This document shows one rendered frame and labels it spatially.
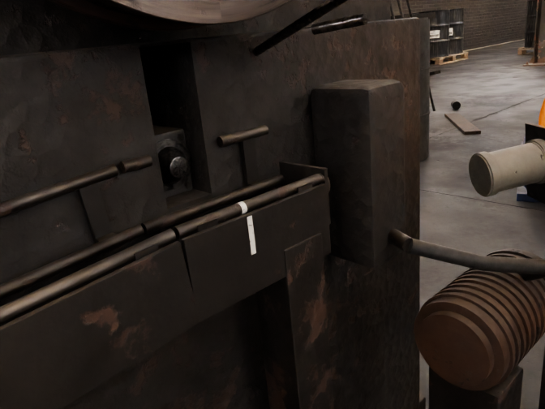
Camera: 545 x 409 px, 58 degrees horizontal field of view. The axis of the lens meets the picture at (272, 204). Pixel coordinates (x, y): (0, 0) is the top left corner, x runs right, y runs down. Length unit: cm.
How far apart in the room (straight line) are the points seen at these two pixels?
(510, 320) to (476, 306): 4
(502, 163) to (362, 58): 24
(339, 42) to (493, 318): 41
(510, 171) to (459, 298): 17
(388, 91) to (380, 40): 18
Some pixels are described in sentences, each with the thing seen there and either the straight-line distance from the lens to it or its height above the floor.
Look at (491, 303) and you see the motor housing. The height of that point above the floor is 53.
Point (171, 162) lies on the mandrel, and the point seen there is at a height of 75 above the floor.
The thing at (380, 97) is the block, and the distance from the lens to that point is 61.
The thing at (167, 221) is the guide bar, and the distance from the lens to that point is 51.
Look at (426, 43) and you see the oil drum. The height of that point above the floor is 73.
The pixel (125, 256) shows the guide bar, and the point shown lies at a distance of 42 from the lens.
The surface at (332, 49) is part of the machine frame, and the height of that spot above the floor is 84.
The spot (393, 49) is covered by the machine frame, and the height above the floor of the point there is 83.
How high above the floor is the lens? 87
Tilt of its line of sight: 19 degrees down
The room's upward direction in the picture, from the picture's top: 6 degrees counter-clockwise
